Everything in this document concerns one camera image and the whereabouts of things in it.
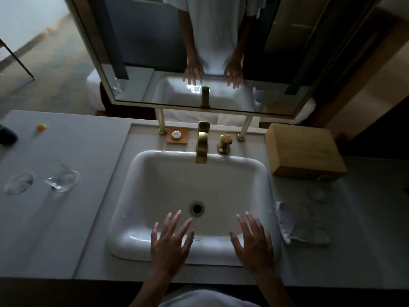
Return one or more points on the person's white shirt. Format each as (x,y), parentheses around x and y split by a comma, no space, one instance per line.
(204,300)

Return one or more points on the white ceramic sink basin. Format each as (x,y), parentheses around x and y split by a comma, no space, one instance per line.
(153,188)

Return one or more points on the white towel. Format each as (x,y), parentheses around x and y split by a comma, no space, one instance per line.
(300,227)

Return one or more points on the white wrapped round soap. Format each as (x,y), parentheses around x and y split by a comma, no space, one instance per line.
(176,134)

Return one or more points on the small yellow cap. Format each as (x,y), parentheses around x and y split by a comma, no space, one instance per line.
(41,127)

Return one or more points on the dark cup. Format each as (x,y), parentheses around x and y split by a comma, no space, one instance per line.
(8,135)

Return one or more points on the orange soap dish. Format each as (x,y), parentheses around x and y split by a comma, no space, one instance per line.
(184,140)

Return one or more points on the gold faucet spout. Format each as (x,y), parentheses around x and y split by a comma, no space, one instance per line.
(202,147)

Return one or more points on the round paper coaster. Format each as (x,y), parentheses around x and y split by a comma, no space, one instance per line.
(18,183)
(76,180)

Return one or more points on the gold framed mirror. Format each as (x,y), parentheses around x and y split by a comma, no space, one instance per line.
(143,44)

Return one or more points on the clear drinking glass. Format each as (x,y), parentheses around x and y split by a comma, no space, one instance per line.
(62,183)
(319,191)

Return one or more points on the person's left hand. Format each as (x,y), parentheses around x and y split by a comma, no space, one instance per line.
(167,255)

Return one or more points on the metal sink drain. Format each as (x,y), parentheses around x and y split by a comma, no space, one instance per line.
(197,209)

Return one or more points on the wooden box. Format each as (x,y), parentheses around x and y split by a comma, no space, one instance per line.
(303,150)

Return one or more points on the gold mirror support post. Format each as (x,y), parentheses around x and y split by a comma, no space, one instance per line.
(161,119)
(245,127)

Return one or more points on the person's right hand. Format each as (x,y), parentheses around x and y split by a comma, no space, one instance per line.
(257,252)

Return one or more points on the person's right forearm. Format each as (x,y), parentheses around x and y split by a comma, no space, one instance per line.
(276,290)

